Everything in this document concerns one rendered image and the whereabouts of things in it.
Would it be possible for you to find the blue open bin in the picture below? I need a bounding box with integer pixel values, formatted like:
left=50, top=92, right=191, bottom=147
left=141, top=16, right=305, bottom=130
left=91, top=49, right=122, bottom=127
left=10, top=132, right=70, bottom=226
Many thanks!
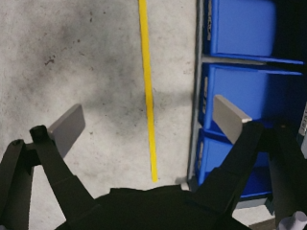
left=199, top=62, right=307, bottom=138
left=195, top=127, right=272, bottom=197
left=203, top=0, right=307, bottom=65

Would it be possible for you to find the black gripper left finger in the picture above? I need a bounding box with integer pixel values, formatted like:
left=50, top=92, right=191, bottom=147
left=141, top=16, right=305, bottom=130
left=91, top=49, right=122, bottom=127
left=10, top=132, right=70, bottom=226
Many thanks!
left=0, top=103, right=118, bottom=230

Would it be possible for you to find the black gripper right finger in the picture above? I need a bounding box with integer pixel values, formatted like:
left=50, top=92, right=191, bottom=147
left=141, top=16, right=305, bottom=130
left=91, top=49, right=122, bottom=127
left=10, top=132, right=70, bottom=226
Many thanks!
left=165, top=95, right=307, bottom=230

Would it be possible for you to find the grey metal rack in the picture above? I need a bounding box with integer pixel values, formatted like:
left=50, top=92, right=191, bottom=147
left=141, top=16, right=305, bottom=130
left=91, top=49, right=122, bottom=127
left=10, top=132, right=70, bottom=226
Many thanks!
left=186, top=0, right=307, bottom=216

